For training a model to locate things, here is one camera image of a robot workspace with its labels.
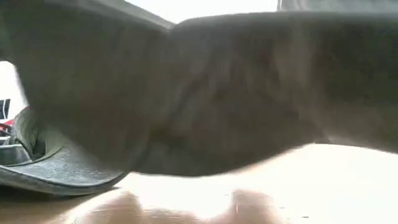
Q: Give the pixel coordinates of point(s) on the olive green cap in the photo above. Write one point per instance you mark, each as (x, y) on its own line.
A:
(62, 174)
(217, 93)

